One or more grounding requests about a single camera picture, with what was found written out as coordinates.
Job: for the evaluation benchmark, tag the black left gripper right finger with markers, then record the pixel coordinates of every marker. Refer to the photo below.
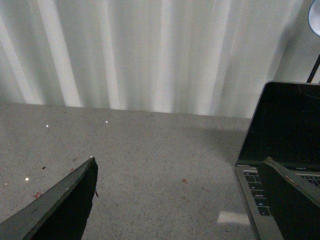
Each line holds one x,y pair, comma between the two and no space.
294,201

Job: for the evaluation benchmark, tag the grey laptop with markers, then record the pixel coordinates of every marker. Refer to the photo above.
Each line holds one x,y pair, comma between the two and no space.
285,127

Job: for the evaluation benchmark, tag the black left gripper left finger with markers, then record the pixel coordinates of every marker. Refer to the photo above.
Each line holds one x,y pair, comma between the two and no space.
61,213

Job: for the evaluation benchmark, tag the blue desk lamp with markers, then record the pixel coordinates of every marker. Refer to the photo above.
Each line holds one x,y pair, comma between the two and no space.
313,20

